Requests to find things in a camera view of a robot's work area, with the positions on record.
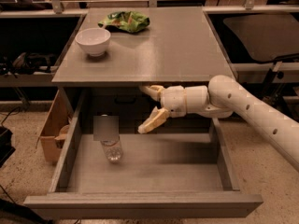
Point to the open grey top drawer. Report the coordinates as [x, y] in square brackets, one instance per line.
[182, 171]

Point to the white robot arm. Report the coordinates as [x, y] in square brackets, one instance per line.
[221, 98]

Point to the grey cabinet with top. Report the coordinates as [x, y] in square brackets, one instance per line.
[178, 48]

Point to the clear plastic water bottle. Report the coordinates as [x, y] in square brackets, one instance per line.
[110, 138]

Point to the white ceramic bowl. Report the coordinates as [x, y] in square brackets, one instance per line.
[93, 41]

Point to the black headphones on shelf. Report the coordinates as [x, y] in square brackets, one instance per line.
[27, 63]

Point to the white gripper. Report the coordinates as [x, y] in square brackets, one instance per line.
[173, 100]

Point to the green chip bag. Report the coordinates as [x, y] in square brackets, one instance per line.
[127, 21]

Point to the dark office chair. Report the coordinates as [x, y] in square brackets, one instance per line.
[268, 38]

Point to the cardboard box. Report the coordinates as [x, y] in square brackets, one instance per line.
[49, 136]

